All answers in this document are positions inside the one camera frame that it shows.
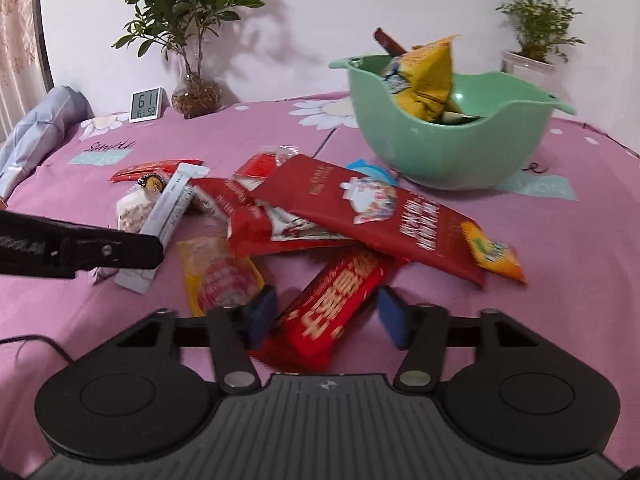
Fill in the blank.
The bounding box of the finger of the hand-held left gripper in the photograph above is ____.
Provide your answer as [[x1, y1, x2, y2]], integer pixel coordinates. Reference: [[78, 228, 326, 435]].
[[50, 219, 165, 280]]

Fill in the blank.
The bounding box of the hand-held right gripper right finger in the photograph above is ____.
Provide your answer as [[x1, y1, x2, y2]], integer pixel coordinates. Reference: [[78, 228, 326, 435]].
[[377, 286, 551, 392]]

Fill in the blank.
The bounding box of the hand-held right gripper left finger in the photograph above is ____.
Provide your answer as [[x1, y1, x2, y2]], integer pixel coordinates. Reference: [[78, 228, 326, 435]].
[[102, 285, 278, 395]]

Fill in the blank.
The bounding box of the yellow pink snack packet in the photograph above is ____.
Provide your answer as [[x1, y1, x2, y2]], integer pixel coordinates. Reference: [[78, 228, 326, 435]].
[[176, 236, 266, 318]]

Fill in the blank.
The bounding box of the long red bar packet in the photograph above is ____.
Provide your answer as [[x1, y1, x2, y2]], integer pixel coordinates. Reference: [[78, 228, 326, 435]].
[[250, 249, 398, 375]]

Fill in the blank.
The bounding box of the white stick sachet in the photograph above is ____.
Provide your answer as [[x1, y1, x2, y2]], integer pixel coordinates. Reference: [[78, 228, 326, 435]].
[[115, 162, 195, 294]]

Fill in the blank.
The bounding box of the green plastic bowl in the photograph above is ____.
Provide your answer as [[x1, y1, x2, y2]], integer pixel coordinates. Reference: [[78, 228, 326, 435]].
[[328, 54, 577, 192]]

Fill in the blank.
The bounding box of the round rice cake packet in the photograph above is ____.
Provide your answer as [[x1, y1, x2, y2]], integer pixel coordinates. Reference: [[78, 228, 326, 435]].
[[116, 174, 167, 234]]

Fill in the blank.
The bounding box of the red white snack packet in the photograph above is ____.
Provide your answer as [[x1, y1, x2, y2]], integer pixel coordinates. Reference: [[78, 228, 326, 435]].
[[228, 199, 358, 259]]

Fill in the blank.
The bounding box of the thin red snack packet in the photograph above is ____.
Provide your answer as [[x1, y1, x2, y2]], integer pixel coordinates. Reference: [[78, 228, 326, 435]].
[[110, 159, 204, 184]]

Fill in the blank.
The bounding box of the large red snack packet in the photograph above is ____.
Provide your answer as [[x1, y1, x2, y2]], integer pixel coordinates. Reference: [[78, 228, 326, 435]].
[[248, 154, 487, 288]]

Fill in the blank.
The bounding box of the dark red snack packet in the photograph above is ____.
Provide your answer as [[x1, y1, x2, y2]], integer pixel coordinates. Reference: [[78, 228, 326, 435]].
[[190, 178, 257, 225]]

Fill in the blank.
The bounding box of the small orange yellow packet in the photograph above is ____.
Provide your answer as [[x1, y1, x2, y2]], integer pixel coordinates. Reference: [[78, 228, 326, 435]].
[[460, 221, 527, 285]]

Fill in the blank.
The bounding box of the blue-grey folded cloth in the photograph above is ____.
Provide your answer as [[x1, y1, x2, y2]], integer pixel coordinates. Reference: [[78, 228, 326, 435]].
[[0, 85, 94, 199]]

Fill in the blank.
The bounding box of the light blue snack packet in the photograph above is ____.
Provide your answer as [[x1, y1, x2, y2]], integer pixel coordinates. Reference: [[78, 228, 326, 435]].
[[346, 159, 402, 187]]

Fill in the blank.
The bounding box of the white digital clock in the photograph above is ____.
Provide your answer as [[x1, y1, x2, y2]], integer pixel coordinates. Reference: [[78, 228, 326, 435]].
[[129, 87, 165, 124]]

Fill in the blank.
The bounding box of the small red clear packet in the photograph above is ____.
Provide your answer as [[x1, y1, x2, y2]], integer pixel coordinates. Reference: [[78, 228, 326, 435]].
[[234, 145, 301, 181]]

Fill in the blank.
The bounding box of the pink floral tablecloth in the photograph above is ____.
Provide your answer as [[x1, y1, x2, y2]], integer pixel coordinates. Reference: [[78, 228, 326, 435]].
[[0, 91, 640, 480]]

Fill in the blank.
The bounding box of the dark white small packet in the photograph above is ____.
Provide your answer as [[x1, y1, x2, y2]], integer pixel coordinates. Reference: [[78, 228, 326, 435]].
[[441, 109, 483, 126]]

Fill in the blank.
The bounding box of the beige patterned curtain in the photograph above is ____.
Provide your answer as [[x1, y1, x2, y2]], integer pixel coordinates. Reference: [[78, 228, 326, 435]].
[[0, 0, 51, 137]]

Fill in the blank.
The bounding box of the leafy plant in glass vase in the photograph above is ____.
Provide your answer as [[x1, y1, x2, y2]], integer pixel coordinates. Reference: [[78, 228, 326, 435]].
[[112, 0, 268, 120]]

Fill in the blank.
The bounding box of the brown stick packet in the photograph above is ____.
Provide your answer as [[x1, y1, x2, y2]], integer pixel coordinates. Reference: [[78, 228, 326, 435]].
[[373, 28, 409, 57]]

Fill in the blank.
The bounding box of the thin plant in white pot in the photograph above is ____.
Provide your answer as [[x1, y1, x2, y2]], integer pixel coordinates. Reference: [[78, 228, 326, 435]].
[[494, 0, 586, 80]]

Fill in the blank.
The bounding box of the black cable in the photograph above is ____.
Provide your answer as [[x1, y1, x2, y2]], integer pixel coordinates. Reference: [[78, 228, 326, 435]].
[[0, 335, 73, 363]]

